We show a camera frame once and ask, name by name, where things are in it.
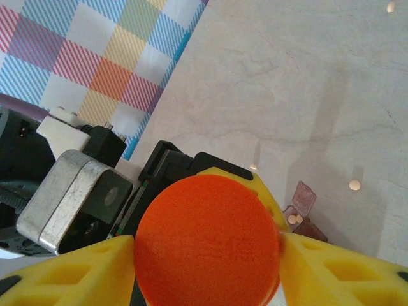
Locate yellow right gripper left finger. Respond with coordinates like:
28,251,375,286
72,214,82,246
0,235,136,306

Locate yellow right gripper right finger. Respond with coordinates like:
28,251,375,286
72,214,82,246
279,231,408,306

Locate brown Fri pill box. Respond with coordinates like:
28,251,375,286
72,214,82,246
296,219,329,245

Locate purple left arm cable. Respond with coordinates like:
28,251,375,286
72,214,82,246
0,94,128,168

